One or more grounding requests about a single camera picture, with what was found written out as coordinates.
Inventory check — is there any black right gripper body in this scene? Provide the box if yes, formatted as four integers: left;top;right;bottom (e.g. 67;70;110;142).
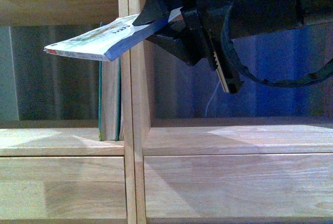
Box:
182;0;244;94

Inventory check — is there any white paperback book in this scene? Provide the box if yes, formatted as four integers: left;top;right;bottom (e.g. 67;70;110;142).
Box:
44;8;180;61

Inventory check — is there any teal comic book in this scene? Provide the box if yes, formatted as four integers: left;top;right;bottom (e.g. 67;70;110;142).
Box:
98;21;122;142

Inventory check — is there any light wooden bookshelf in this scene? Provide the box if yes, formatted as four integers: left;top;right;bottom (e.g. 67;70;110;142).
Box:
0;0;333;224

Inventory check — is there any upper left wooden drawer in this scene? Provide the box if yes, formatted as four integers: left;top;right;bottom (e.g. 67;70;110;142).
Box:
1;156;127;223

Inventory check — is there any wooden drawer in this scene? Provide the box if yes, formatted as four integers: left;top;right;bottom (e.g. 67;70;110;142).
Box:
144;154;332;220
1;156;127;223

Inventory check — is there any upper right wooden drawer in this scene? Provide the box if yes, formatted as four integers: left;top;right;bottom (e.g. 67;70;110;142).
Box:
144;154;332;220

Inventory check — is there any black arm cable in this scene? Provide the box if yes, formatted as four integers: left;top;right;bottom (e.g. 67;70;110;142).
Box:
220;2;333;89

